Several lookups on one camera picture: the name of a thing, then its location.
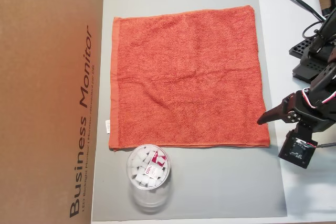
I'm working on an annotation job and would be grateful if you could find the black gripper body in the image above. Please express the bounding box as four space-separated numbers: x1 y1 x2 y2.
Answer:
286 90 336 133

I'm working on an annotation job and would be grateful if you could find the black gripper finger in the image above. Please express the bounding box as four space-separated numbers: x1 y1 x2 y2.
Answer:
256 113 290 126
261 94 298 120

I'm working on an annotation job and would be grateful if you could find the orange terry towel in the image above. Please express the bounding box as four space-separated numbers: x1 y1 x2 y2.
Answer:
104 5 271 152

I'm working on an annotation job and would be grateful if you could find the black perforated base clamp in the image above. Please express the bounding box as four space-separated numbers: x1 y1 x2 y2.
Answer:
292 60 328 82
288 38 316 59

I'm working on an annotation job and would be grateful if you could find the grey table mat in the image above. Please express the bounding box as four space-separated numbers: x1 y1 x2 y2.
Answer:
91 0 288 222

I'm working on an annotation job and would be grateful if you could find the red white eraser packet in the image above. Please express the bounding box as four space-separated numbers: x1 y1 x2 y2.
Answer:
142 150 169 180

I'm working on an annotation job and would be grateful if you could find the clear plastic jar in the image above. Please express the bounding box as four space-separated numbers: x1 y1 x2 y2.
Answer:
125 144 175 214

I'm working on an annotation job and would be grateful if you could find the brown cardboard monitor box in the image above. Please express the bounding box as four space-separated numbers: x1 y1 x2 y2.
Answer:
0 0 106 224

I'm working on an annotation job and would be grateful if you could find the red white servo wire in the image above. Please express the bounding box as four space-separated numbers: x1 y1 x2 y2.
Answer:
301 89 336 110

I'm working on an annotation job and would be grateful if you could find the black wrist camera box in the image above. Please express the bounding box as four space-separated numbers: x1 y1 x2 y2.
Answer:
278 129 319 169

